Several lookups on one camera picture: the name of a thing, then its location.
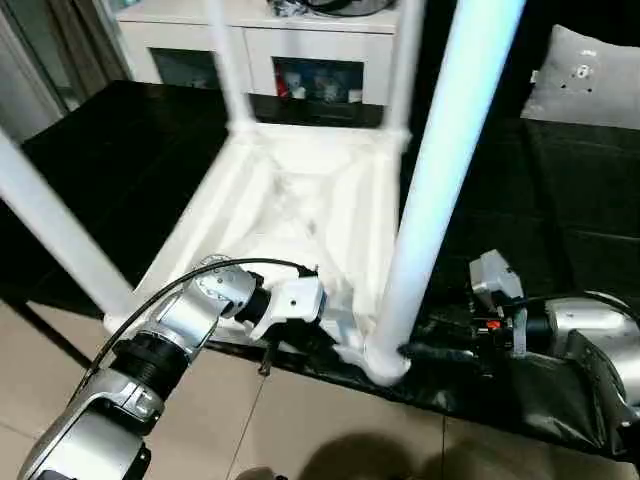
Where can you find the white plastic table top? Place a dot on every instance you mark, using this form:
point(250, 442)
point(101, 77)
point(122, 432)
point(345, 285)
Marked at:
point(210, 210)

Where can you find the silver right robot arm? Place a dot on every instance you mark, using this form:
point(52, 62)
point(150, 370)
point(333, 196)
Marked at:
point(600, 325)

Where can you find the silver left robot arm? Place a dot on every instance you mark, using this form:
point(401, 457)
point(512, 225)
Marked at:
point(170, 325)

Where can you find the black robot body part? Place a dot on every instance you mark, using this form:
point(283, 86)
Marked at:
point(262, 475)

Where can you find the black work mat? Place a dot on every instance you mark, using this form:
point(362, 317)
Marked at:
point(550, 200)

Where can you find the grey printed pillow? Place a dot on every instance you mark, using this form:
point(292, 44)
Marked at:
point(585, 85)

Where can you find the black plastic packet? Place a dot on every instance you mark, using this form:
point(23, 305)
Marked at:
point(290, 7)

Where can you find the white cabinet with glass doors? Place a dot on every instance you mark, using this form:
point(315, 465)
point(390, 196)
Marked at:
point(175, 30)

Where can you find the black sofa with gold label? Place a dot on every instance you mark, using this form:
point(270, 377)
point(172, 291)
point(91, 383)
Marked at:
point(575, 15)

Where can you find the grey window curtain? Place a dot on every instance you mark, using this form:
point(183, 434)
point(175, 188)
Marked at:
point(60, 50)

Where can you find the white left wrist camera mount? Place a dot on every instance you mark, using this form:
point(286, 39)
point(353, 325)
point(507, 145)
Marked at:
point(295, 302)

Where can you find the black metal frame bar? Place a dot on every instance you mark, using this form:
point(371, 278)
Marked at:
point(50, 332)

